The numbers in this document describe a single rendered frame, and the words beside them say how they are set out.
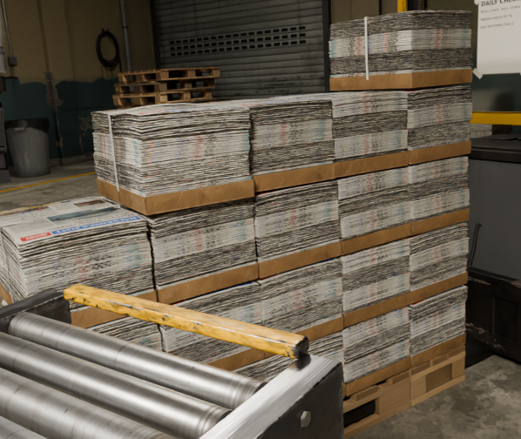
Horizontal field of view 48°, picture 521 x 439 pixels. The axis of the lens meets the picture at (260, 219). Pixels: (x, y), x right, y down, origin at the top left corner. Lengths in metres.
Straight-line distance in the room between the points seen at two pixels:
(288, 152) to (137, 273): 0.51
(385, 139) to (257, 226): 0.50
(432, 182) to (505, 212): 0.64
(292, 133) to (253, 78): 7.86
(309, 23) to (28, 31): 3.99
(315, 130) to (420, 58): 0.44
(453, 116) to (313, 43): 6.92
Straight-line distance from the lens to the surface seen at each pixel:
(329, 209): 1.68
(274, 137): 1.55
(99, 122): 1.62
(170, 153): 1.37
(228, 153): 1.43
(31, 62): 9.32
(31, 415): 0.71
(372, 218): 1.80
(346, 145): 1.70
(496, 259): 2.62
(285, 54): 9.11
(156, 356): 0.76
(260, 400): 0.64
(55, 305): 1.01
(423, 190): 1.95
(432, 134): 1.96
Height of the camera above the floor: 1.13
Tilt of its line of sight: 14 degrees down
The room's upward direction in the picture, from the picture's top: 3 degrees counter-clockwise
